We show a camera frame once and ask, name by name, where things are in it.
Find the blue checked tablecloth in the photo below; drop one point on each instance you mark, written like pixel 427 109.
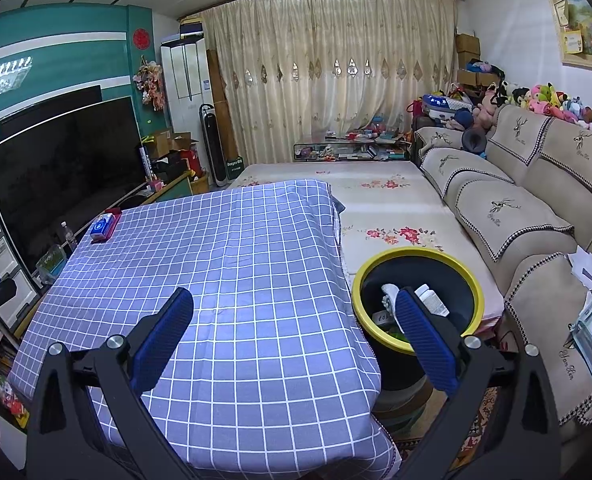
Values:
pixel 236 270

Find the tall black white tube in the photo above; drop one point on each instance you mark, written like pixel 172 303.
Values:
pixel 146 160

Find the blue tissue pack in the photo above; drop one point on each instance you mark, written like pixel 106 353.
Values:
pixel 101 227

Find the stack of cardboard boxes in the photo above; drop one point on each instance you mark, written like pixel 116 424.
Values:
pixel 468 45

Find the small white plastic bottle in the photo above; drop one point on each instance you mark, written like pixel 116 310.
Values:
pixel 433 302

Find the blue star-patterned bag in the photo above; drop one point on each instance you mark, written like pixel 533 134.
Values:
pixel 438 102

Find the pile of plush toys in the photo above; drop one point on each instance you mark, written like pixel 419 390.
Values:
pixel 550 97

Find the dark flat box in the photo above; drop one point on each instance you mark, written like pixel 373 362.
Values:
pixel 192 27

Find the pink flower wall decoration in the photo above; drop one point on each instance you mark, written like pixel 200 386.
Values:
pixel 151 82

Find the black tower fan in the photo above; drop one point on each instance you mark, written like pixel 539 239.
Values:
pixel 212 145

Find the open cardboard box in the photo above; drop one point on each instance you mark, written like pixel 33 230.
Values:
pixel 168 140

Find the grey blue cloth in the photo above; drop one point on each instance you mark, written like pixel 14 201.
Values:
pixel 337 210

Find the red round paper cutting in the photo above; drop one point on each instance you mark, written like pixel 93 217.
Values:
pixel 141 38

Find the yellow-rimmed black bin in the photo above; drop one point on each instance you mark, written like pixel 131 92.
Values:
pixel 458 292

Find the large curved black television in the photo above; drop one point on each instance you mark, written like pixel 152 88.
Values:
pixel 61 175

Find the beige embroidered curtain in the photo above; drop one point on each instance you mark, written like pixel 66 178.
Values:
pixel 336 60

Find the white standing air conditioner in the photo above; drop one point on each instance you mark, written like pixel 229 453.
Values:
pixel 186 85

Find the clear water bottle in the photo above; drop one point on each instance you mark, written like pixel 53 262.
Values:
pixel 69 237

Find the beige sofa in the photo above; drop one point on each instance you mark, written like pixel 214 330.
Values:
pixel 505 210

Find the cluttered glass coffee table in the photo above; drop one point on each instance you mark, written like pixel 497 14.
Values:
pixel 355 147

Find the black neck pillow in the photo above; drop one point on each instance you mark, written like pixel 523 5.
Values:
pixel 473 141

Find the cream floral mat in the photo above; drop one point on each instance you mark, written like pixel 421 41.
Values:
pixel 390 205

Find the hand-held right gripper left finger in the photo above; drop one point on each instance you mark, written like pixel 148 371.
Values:
pixel 161 340

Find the brown wooden board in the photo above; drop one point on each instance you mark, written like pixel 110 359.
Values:
pixel 221 90

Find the white papers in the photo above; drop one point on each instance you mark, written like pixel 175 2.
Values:
pixel 588 265

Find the green label drink bottle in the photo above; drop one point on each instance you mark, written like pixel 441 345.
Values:
pixel 398 335

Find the flat black television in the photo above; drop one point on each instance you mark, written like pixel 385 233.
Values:
pixel 51 105

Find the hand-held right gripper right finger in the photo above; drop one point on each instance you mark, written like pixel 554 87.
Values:
pixel 425 340

